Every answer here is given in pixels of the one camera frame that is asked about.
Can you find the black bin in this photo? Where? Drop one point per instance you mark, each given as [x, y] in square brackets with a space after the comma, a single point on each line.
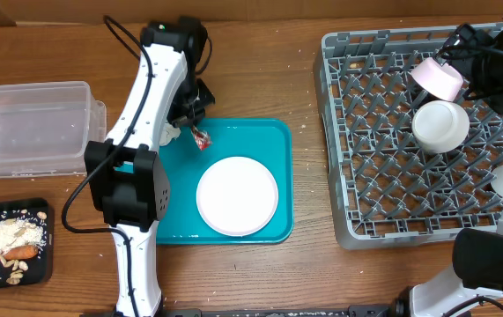
[39, 273]

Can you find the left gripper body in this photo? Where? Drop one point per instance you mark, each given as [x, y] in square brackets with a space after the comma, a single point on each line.
[189, 102]

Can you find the pink plate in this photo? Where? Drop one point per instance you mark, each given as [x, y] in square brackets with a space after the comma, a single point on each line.
[237, 196]

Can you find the teal plastic tray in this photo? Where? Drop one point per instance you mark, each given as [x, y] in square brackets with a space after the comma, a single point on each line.
[268, 141]

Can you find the food scraps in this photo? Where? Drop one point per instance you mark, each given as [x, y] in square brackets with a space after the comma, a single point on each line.
[11, 238]

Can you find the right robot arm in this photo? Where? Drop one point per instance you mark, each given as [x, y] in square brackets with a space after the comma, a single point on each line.
[475, 275]

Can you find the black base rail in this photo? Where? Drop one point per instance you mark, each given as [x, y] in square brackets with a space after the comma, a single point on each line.
[350, 311]

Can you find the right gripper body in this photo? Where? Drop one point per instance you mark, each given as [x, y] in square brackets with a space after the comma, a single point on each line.
[489, 76]

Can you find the clear plastic bin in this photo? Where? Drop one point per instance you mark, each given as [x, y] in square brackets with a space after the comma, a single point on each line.
[45, 127]

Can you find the red snack wrapper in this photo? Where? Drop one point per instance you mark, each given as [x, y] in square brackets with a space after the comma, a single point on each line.
[201, 137]

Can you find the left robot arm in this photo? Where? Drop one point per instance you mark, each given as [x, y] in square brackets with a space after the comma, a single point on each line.
[127, 180]

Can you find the grey dishwasher rack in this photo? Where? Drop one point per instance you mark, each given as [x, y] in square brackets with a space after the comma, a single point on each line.
[385, 190]

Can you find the white napkin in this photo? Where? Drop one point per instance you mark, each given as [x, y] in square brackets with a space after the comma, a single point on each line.
[169, 133]

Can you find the orange carrot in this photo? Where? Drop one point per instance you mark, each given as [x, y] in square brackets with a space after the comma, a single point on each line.
[21, 253]

